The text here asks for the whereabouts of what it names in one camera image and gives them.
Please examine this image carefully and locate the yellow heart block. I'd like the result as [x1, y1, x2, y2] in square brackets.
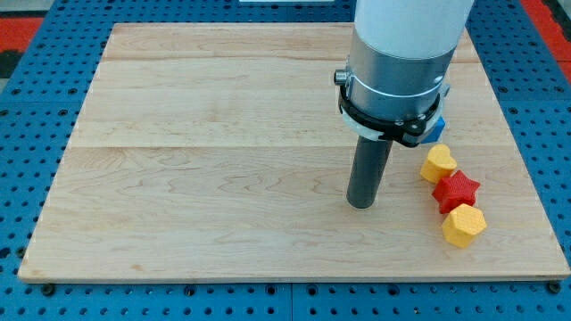
[420, 144, 458, 184]

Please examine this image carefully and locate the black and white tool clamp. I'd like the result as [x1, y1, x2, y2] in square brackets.
[338, 84, 450, 148]

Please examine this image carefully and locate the wooden board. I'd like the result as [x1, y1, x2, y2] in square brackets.
[18, 23, 570, 284]

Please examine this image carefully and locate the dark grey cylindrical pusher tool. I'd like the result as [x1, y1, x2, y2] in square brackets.
[346, 136, 393, 209]

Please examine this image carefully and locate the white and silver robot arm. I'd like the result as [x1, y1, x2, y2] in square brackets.
[343, 0, 474, 120]

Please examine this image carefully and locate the blue block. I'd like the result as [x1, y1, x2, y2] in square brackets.
[422, 117, 446, 144]

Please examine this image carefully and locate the yellow hexagon block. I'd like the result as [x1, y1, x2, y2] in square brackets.
[442, 204, 487, 249]

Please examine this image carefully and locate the red star block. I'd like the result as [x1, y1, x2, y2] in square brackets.
[432, 170, 481, 214]

